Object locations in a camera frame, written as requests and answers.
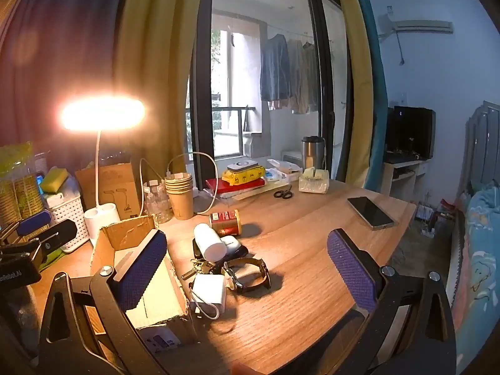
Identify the white air conditioner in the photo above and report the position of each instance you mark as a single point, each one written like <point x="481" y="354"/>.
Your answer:
<point x="422" y="26"/>

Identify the white plastic basket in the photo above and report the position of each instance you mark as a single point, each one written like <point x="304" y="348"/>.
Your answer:
<point x="70" y="211"/>

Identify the black sliding door frame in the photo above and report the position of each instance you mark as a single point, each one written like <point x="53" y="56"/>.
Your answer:
<point x="203" y="86"/>

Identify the white desk lamp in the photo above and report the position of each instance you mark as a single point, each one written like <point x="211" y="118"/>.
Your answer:
<point x="102" y="222"/>

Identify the black scissors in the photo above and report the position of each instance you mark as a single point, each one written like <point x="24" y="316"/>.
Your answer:
<point x="283" y="194"/>

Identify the white earbuds case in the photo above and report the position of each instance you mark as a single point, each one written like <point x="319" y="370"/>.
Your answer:
<point x="231" y="243"/>

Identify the beige envelope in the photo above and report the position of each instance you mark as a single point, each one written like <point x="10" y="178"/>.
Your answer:
<point x="258" y="194"/>

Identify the beige hanging shirt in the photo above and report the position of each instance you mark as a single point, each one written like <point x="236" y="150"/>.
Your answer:
<point x="299" y="82"/>

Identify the black monitor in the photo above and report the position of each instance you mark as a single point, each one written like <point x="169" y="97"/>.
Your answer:
<point x="414" y="129"/>

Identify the bunch of metal keys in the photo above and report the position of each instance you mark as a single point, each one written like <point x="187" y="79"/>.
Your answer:
<point x="199" y="267"/>

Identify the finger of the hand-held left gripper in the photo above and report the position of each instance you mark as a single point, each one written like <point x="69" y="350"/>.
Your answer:
<point x="35" y="222"/>
<point x="58" y="232"/>

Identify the white flat box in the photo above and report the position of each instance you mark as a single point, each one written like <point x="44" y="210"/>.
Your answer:
<point x="285" y="165"/>

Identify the clear plastic jar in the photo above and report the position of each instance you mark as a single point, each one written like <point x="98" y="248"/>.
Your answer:
<point x="156" y="203"/>

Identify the white cabinet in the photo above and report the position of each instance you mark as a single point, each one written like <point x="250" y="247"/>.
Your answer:
<point x="390" y="175"/>

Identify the stainless steel tumbler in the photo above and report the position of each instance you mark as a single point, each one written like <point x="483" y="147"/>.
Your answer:
<point x="310" y="152"/>

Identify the yellow wipes pack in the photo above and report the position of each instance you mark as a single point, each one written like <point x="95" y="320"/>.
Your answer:
<point x="244" y="177"/>

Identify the grey-green hanging shirt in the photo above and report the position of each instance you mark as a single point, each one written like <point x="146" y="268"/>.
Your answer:
<point x="312" y="82"/>

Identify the white cylindrical bottle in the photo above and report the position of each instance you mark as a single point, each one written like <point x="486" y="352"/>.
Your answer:
<point x="209" y="242"/>

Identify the red book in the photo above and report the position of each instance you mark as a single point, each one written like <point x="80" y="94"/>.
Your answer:
<point x="213" y="185"/>

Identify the brown printed cardboard box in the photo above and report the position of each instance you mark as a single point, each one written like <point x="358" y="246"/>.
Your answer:
<point x="117" y="187"/>

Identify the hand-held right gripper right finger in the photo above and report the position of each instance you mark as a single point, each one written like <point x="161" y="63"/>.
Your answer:
<point x="351" y="269"/>

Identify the white blue packet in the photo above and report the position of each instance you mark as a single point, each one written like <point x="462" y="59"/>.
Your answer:
<point x="279" y="176"/>

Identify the red tin can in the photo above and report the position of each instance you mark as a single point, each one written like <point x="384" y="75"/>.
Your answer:
<point x="224" y="222"/>

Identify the smartphone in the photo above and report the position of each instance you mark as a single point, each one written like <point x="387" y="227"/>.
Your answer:
<point x="371" y="211"/>

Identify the pale yellow tissue pack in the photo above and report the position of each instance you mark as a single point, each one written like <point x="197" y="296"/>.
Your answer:
<point x="312" y="183"/>

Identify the dark purple curtain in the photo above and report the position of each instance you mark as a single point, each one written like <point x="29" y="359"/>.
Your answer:
<point x="58" y="47"/>

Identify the grey padded headboard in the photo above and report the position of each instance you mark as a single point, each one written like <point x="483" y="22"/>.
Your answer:
<point x="484" y="144"/>

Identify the blue hanging shirt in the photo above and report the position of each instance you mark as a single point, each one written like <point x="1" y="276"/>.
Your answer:
<point x="275" y="70"/>

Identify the stack of paper cups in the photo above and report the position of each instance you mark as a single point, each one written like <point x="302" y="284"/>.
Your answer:
<point x="181" y="203"/>

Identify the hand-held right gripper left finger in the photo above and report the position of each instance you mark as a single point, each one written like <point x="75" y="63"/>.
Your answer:
<point x="142" y="269"/>

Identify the white flat device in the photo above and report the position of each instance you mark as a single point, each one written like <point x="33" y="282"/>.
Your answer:
<point x="242" y="166"/>

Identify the blue printed blanket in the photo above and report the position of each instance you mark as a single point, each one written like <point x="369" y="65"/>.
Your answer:
<point x="480" y="242"/>

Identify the white charger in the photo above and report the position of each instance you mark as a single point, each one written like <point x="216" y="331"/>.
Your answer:
<point x="207" y="291"/>

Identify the green printed bag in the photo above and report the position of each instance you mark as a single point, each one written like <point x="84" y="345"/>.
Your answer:
<point x="19" y="195"/>

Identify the yellow curtain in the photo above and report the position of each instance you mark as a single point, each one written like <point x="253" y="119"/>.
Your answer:
<point x="156" y="47"/>
<point x="359" y="66"/>

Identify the yellow sponge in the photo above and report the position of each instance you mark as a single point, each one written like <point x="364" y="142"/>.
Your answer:
<point x="54" y="179"/>

